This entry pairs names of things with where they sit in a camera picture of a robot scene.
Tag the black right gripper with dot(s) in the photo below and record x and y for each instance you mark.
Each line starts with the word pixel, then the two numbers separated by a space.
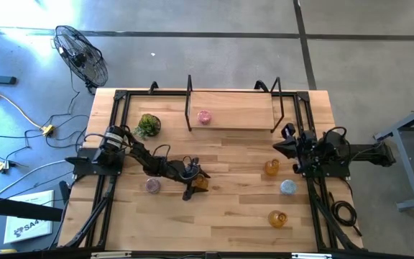
pixel 305 151

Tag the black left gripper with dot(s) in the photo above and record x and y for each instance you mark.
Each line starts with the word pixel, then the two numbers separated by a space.
pixel 183 171

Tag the amber glass candlestick holder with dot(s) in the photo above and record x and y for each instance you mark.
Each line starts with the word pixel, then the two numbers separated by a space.
pixel 277 219
pixel 202 183
pixel 271 168

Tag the blue-grey glass candle holder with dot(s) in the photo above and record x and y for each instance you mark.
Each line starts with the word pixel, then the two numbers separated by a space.
pixel 288 187

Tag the purple glass candle holder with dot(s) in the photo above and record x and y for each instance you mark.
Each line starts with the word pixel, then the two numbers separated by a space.
pixel 153 186

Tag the pink glass candle holder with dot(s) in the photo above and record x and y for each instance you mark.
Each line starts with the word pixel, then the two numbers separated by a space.
pixel 204 117

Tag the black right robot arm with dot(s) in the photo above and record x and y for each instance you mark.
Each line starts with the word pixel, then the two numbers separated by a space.
pixel 358 153

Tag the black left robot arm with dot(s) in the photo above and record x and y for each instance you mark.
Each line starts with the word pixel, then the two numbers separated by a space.
pixel 146 158

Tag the green potted succulent plant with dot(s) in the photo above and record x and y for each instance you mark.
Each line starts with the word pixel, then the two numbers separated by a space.
pixel 149 124

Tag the black rig bar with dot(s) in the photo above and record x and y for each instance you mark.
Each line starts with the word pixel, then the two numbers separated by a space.
pixel 49 255

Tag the black floor fan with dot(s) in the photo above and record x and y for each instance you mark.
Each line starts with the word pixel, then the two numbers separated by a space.
pixel 81 57

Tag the white printed box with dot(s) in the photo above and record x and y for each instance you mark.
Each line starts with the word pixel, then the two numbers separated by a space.
pixel 31 232

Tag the black stand beam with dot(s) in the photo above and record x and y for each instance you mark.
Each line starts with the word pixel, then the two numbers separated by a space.
pixel 13 208

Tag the yellow floor object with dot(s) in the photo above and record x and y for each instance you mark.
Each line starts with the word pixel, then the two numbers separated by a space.
pixel 5 251

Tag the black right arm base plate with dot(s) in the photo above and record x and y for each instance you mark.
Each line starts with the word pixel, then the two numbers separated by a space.
pixel 336 173

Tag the wooden shelf with black frame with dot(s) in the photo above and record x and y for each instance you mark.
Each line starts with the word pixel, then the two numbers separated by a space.
pixel 235 111

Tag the black frame hook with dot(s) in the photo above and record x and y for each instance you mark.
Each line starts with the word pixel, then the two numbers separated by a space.
pixel 153 86
pixel 261 85

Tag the black metal table frame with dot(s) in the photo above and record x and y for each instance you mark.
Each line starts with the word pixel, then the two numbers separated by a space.
pixel 164 93

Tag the silver metal bracket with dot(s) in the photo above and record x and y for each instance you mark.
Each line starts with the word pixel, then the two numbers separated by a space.
pixel 311 256
pixel 111 255

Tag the grey metal bench frame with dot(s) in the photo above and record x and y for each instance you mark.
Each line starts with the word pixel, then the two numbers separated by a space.
pixel 408 169

